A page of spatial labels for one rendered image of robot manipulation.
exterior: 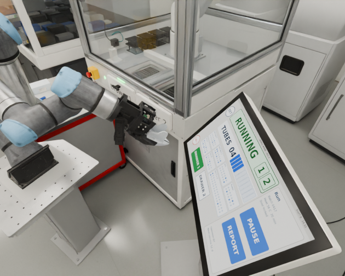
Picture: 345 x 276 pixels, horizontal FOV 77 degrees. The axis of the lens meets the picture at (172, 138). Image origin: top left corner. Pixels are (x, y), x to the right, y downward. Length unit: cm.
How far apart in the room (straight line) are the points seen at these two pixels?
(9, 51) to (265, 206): 93
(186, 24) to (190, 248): 136
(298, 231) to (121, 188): 162
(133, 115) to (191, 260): 121
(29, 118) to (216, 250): 58
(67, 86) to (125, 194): 145
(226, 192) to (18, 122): 57
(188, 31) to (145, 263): 141
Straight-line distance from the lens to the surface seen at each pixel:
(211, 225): 66
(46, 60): 208
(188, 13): 85
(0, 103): 70
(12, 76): 105
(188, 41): 88
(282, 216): 55
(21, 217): 112
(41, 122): 65
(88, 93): 59
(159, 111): 116
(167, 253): 165
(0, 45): 95
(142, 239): 173
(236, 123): 73
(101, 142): 172
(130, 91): 134
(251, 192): 60
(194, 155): 81
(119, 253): 172
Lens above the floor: 159
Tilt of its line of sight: 43 degrees down
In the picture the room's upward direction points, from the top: straight up
